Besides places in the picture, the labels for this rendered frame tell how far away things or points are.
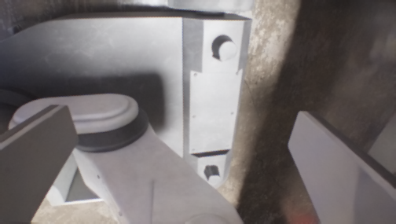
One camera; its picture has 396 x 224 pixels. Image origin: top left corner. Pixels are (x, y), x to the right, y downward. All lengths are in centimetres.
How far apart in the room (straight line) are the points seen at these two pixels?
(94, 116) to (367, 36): 93
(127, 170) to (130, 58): 25
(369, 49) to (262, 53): 47
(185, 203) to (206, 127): 33
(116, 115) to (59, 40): 21
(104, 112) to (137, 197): 15
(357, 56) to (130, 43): 83
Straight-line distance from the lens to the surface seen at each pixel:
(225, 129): 56
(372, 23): 99
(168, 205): 23
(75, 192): 50
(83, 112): 37
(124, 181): 30
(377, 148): 51
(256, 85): 76
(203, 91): 48
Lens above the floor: 61
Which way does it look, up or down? 57 degrees down
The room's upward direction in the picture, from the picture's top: 159 degrees clockwise
